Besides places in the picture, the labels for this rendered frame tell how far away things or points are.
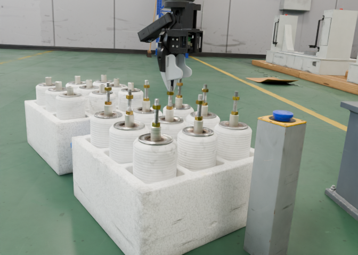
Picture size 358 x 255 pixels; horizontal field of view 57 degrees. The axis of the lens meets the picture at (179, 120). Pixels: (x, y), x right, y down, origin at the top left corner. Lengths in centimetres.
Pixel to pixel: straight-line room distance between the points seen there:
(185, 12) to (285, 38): 461
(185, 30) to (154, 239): 46
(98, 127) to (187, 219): 33
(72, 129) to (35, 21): 634
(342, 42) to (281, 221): 362
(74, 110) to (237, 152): 58
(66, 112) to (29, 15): 634
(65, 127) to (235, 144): 57
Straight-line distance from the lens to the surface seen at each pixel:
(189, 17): 79
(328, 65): 419
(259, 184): 73
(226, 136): 82
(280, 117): 68
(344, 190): 111
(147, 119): 92
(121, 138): 77
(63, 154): 115
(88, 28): 721
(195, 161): 75
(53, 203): 101
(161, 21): 83
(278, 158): 68
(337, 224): 102
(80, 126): 114
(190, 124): 91
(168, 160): 68
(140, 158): 69
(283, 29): 544
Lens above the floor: 48
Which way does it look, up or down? 15 degrees down
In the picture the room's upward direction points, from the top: 3 degrees clockwise
